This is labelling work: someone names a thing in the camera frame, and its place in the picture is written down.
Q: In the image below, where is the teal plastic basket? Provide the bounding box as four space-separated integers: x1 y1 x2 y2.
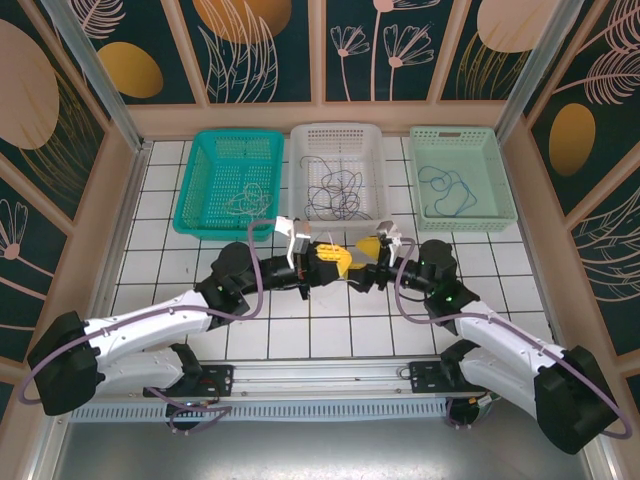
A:
172 129 286 242

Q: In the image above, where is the mint green plastic basket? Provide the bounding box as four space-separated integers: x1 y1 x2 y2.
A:
408 124 519 234

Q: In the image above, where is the white plastic basket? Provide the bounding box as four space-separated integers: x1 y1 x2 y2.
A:
288 122 392 232

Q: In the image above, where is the leaf line art panel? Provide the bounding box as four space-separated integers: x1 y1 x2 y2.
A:
562 184 640 359

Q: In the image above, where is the fern gold oval art panel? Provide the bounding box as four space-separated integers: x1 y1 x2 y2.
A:
519 0 640 219

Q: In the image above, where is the small flower art panel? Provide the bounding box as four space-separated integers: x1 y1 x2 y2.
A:
0 149 74 366

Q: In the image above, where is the orange circle leaves art panel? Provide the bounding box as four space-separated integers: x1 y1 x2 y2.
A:
177 0 321 106

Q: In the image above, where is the gold oval leaves art panel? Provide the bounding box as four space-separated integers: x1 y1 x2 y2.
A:
64 0 210 107

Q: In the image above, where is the moon art panel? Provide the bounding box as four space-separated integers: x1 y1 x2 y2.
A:
437 0 556 104

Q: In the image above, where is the beige circle grass art panel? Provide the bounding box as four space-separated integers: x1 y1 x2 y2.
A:
0 0 112 224

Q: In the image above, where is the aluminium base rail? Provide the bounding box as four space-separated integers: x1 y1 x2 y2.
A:
142 360 481 400

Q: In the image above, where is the white slotted cable duct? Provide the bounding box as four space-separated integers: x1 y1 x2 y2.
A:
67 399 454 425

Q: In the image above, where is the lilac base cable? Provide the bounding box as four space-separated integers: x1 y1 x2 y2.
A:
446 394 496 432
164 397 238 437

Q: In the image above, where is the aluminium frame post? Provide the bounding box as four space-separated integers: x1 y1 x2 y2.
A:
40 0 154 157
493 0 577 145

